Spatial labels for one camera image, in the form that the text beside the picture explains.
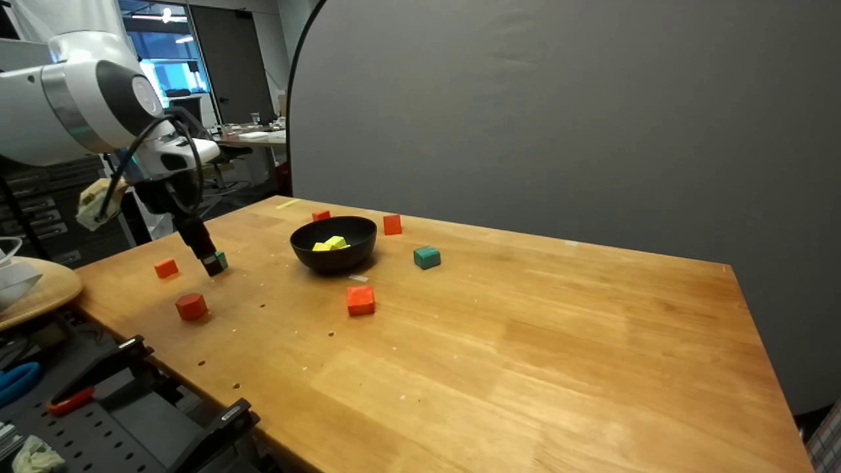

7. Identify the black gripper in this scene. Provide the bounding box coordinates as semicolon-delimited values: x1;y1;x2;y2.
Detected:
138;172;226;277

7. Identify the small orange block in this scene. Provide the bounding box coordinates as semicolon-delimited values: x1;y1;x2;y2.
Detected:
156;257;180;278

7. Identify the dark red block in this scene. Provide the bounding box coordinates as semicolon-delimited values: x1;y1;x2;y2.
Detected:
176;294;207;323

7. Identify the red hexagonal block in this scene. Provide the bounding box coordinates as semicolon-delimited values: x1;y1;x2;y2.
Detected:
385;214;403;236

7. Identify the teal green block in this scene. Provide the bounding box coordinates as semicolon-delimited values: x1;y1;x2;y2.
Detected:
413;247;441;272

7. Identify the yellow cube block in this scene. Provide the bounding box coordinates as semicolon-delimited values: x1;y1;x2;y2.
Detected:
310;235;350;253

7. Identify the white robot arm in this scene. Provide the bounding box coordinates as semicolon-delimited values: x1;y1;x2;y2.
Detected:
0;0;226;277

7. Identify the black bowl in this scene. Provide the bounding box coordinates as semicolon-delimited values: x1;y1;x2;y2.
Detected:
289;215;377;277

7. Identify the black equipment rack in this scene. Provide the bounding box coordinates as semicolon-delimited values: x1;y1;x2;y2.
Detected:
0;161;132;268

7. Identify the black pegboard tool tray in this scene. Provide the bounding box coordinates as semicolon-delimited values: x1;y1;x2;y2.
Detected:
0;318;285;473

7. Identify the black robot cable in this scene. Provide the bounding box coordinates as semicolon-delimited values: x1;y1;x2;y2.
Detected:
93;107;207;227

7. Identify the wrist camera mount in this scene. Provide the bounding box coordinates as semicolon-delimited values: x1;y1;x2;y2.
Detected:
76;178;130;232

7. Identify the blue handled tool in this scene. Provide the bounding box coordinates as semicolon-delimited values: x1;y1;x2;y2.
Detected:
0;362;43;408

